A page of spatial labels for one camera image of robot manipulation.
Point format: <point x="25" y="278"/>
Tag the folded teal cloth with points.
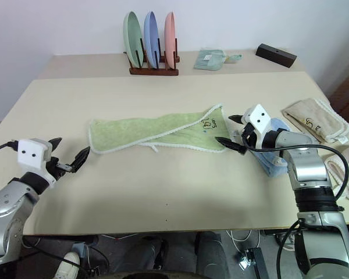
<point x="209" y="59"/>

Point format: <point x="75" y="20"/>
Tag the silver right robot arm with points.
<point x="305" y="165"/>

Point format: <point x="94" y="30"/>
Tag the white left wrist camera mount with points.
<point x="32" y="154"/>

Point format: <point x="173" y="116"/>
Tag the pink plate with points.
<point x="170" y="35"/>

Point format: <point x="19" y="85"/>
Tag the folded beige towel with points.
<point x="311" y="116"/>

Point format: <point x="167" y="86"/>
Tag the folded blue towel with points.
<point x="272" y="168"/>

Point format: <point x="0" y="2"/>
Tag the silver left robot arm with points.
<point x="5" y="203"/>

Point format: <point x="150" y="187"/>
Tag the brown wooden plate rack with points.
<point x="154" y="71"/>

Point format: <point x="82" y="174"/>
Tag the dark grey rounded legs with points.
<point x="209" y="255"/>

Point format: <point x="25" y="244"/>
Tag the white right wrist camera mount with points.
<point x="259" y="119"/>

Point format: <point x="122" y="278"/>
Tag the dark brown rectangular box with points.
<point x="274" y="55"/>

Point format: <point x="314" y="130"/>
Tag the blue plate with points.
<point x="150" y="35"/>

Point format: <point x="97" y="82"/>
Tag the white shoe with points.
<point x="67" y="264"/>

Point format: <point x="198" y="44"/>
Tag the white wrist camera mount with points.
<point x="259" y="119"/>
<point x="32" y="154"/>

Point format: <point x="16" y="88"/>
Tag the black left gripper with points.
<point x="54" y="170"/>

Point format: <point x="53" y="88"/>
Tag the green plate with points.
<point x="131" y="35"/>

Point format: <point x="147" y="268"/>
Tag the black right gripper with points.
<point x="249" y="136"/>

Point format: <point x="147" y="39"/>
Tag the small pale green cloth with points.
<point x="234" y="58"/>

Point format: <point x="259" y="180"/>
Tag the green towel with white trim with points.
<point x="128" y="133"/>

